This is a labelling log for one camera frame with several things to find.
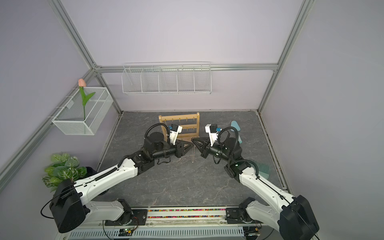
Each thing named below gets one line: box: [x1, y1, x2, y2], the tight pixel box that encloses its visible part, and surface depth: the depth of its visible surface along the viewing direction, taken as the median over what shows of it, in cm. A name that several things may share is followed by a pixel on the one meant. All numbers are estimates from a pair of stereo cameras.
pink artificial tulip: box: [78, 78, 96, 121], surface depth 82 cm
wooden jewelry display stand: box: [158, 112, 200, 142], surface depth 84 cm
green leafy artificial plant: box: [42, 153, 88, 193], surface depth 64 cm
